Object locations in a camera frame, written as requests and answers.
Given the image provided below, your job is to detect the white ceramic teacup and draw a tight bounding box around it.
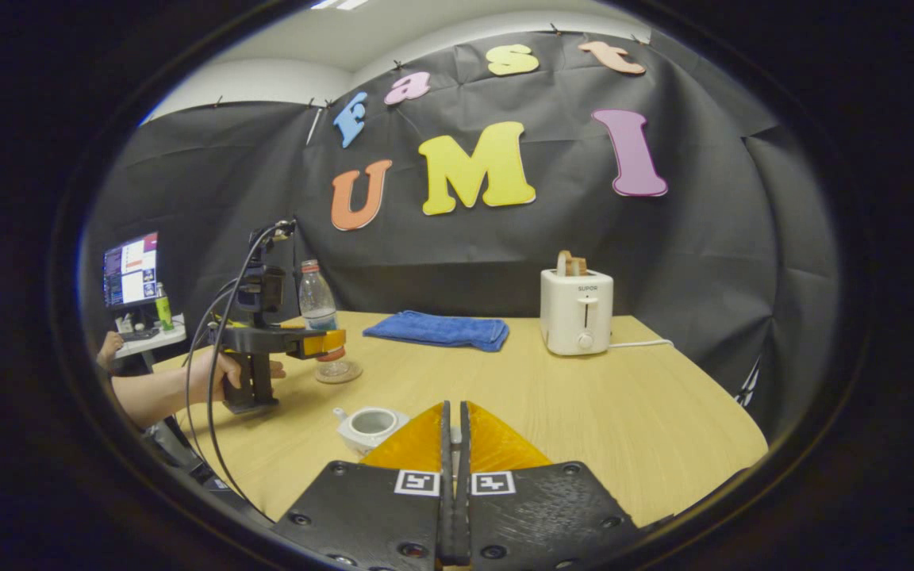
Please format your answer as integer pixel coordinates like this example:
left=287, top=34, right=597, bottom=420
left=333, top=406, right=410, bottom=458

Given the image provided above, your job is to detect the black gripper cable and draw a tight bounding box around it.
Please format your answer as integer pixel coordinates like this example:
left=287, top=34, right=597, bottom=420
left=185, top=278, right=240, bottom=465
left=205, top=225, right=280, bottom=508

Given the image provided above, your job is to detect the clear plastic water bottle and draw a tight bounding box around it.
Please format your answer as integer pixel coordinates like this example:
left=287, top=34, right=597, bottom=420
left=299, top=259, right=348, bottom=380

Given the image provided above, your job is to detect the black backdrop cloth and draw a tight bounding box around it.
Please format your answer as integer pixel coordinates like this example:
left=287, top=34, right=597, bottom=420
left=80, top=32, right=843, bottom=442

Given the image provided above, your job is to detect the white side table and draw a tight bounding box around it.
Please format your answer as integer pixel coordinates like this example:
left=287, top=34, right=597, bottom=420
left=114, top=316, right=186, bottom=360

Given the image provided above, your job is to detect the white toaster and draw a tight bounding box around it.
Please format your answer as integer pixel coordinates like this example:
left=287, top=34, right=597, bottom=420
left=540, top=268, right=615, bottom=356

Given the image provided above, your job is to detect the blue folded towel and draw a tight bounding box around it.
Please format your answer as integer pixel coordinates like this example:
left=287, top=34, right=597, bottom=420
left=363, top=310, right=510, bottom=352

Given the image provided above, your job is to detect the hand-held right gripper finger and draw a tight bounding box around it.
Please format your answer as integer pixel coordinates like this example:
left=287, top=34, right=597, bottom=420
left=273, top=400, right=455, bottom=571
left=457, top=400, right=652, bottom=571

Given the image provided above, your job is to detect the computer monitor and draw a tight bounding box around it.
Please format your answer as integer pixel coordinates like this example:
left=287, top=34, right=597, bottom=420
left=102, top=232, right=159, bottom=310

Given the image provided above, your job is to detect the round wooden coaster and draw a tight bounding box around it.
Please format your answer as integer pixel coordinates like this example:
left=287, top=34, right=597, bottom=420
left=314, top=361, right=363, bottom=385

